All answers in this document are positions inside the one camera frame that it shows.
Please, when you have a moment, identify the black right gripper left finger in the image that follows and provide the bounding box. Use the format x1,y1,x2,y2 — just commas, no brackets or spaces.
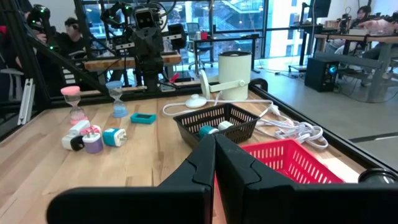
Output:
159,133,216,224

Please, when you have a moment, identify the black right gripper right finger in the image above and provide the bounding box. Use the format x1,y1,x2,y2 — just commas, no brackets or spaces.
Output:
215,133,295,224

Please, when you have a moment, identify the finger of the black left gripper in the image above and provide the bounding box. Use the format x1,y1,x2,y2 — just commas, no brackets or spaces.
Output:
148,29,163,55
136,30,150,57

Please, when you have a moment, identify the white wall charger black end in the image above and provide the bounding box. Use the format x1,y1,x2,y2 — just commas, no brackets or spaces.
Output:
61,133,85,152
217,120,234,132

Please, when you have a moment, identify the grey office chair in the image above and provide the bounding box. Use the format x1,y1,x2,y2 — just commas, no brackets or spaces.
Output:
186,21,215,72

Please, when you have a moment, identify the black office desk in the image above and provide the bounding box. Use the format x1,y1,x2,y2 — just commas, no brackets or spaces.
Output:
192,33,261,75

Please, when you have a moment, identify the white office chair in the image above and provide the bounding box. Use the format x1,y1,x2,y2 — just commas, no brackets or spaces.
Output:
0,68,25,100

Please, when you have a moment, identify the black plastic basket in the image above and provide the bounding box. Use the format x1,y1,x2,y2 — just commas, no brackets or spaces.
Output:
173,103,261,149

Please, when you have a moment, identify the wooden background table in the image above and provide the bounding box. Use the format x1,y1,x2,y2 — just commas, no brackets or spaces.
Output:
83,53,183,72

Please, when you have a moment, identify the red plastic basket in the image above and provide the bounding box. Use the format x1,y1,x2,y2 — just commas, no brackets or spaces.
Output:
239,138,345,185

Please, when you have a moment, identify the person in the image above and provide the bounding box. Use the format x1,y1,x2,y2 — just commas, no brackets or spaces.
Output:
58,17,90,60
357,18,398,62
0,24,24,94
353,4,374,30

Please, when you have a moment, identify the round white disc charger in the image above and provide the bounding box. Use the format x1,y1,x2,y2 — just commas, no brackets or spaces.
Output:
185,50,253,110

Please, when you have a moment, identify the teal digital timer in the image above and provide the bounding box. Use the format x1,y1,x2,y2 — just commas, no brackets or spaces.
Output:
129,112,157,126

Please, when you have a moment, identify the black computer tower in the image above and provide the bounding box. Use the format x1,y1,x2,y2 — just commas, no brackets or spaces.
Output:
303,57,340,93

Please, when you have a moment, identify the silver aluminium extrusion bar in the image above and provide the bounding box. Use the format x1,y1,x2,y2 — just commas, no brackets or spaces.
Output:
17,77,35,126

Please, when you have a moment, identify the black computer monitor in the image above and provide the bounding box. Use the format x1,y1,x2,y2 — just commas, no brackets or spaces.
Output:
312,0,333,19

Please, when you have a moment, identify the grey work table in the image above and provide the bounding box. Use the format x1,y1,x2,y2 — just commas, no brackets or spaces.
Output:
312,32,398,104

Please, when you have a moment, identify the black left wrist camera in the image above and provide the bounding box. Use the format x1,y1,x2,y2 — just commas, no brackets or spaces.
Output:
134,7,155,29

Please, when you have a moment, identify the white lamp cable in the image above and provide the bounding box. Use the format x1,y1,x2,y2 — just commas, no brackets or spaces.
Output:
161,98,330,151

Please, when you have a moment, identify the pink wall charger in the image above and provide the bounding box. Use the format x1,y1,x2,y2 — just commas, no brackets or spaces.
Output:
80,124,103,136

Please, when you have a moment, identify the white labelled wall charger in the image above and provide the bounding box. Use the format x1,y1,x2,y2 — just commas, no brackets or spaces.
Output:
68,119,91,135

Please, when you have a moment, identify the purple and white wall charger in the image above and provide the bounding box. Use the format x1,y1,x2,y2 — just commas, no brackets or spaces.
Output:
81,126,104,155

